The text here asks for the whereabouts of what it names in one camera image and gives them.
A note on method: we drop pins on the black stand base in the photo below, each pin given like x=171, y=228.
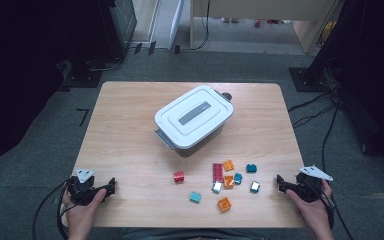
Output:
x=305, y=80
x=83, y=78

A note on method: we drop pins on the dark teal toy brick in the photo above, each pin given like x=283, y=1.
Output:
x=251, y=168

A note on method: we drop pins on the small red object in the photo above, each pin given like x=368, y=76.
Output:
x=257, y=23

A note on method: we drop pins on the dark glass cabinet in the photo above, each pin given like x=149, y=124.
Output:
x=123, y=20

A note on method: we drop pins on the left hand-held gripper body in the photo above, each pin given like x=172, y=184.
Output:
x=80, y=191

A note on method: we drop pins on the long red toy brick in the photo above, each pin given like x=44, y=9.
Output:
x=217, y=172

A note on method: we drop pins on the white container lid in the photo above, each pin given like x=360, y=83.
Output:
x=193, y=113

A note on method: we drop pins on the wooden desk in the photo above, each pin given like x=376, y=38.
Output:
x=263, y=8

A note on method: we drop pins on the round dark table grommet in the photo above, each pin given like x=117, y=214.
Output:
x=228, y=96

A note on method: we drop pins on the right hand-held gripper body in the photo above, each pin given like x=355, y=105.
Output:
x=310, y=190

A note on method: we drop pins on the grey transparent storage container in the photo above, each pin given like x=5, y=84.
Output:
x=196, y=150

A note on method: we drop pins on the white panel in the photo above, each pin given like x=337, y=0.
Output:
x=176, y=20

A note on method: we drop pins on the person's right hand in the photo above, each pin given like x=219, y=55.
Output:
x=315, y=213

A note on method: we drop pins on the person's left hand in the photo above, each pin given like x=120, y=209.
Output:
x=80, y=216

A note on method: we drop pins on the silver toy brick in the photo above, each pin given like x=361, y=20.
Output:
x=255, y=187
x=216, y=187

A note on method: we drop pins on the yellow object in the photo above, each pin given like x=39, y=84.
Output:
x=328, y=31

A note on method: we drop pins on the dark curtain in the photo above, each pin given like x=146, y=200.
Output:
x=13, y=66
x=380, y=66

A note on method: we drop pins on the black angled floor tape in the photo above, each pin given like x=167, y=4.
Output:
x=85, y=116

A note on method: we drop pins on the small red toy brick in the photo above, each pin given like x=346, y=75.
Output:
x=179, y=176

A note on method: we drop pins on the light blue toy brick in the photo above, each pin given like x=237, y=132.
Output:
x=195, y=197

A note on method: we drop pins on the black floor tape strip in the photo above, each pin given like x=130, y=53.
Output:
x=138, y=48
x=151, y=48
x=177, y=50

